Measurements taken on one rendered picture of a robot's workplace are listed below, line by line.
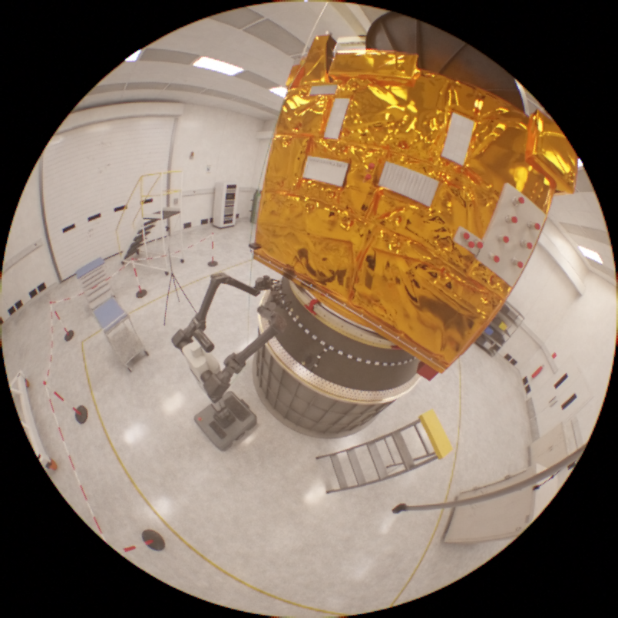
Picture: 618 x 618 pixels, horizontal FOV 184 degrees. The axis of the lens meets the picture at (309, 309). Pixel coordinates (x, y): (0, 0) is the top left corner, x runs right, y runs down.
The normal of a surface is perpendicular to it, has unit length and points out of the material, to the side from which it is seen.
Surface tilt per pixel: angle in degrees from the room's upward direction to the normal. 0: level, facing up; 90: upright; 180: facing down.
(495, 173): 92
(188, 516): 0
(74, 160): 90
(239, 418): 0
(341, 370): 62
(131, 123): 90
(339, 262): 87
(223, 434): 0
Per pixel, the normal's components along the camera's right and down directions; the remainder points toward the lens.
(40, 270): 0.81, 0.50
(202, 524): 0.23, -0.76
